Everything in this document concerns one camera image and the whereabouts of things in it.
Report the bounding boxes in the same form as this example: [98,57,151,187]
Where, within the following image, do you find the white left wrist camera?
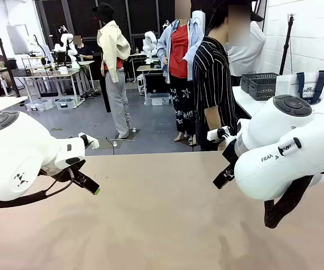
[78,132,100,150]

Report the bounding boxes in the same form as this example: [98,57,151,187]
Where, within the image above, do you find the black tripod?
[278,12,297,76]
[0,34,21,98]

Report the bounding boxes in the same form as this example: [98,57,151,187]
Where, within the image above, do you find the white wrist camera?
[78,132,100,150]
[206,125,232,143]

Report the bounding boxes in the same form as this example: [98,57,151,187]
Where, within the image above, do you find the metal frame workbench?
[17,56,84,109]

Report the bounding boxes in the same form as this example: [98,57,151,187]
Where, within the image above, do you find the white side table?
[232,85,268,119]

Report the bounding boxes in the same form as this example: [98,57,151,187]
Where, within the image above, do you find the gray whiteboard panel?
[6,24,30,56]

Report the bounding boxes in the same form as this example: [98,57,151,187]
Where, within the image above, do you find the black monitor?
[144,73,170,95]

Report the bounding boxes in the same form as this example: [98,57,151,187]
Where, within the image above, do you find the mannequin in cream jacket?
[92,2,136,141]

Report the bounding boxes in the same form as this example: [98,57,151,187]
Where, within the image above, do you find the person in dark shirt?
[72,35,95,61]

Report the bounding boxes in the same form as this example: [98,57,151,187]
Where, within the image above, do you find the clear tote bag navy handles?
[276,70,324,106]

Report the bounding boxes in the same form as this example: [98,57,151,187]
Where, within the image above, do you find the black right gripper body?
[220,134,238,170]

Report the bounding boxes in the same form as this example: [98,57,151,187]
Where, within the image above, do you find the black right arm cable sleeve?
[264,174,315,229]

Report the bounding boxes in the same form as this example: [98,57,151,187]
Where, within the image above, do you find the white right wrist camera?
[206,125,232,143]

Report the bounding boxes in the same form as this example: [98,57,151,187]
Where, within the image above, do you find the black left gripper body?
[62,158,87,181]

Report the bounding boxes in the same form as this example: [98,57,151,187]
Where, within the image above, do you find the person's right forearm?
[205,105,223,133]

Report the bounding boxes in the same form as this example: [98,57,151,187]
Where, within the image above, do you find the black arm cable sleeve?
[264,174,315,229]
[0,168,75,212]

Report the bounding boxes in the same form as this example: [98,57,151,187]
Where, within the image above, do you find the figure in white shirt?
[226,0,267,77]

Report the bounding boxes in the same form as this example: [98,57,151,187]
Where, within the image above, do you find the clear plastic storage bin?
[145,92,170,106]
[25,98,53,113]
[55,98,78,111]

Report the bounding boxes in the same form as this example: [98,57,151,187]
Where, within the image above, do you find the person in striped shirt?
[192,0,239,152]

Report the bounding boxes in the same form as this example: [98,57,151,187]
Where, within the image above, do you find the black left arm cable sleeve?
[0,168,75,212]

